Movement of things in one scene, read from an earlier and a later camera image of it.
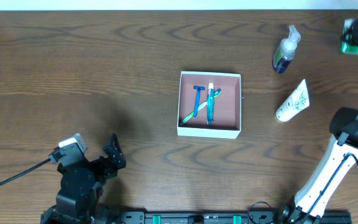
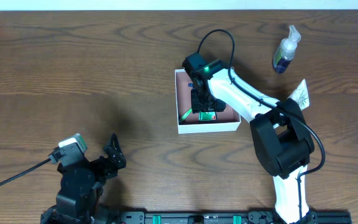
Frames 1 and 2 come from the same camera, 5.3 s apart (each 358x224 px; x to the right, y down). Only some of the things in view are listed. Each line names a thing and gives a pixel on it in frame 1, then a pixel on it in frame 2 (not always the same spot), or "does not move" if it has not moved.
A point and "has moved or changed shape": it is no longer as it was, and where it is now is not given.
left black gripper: x=105 y=165 does not move
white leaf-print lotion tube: x=297 y=102 does not move
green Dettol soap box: x=347 y=46 → x=207 y=116
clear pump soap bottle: x=286 y=53 does not move
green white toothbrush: x=217 y=93 has moved or changed shape
